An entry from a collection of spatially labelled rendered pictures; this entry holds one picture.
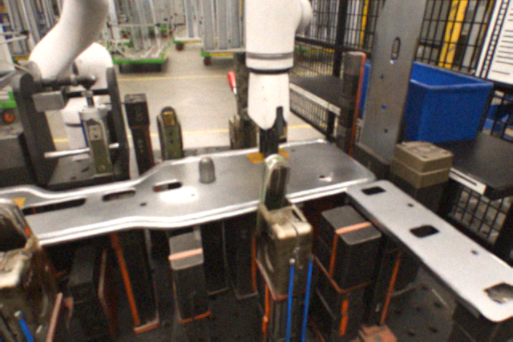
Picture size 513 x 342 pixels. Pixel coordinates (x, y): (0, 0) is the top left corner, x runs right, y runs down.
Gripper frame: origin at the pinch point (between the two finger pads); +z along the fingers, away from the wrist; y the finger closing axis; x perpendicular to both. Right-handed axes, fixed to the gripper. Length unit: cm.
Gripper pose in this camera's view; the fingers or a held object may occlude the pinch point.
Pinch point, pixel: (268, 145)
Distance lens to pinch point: 63.6
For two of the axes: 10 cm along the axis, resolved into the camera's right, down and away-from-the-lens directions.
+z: 0.0, 9.1, 4.2
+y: 3.4, 4.0, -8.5
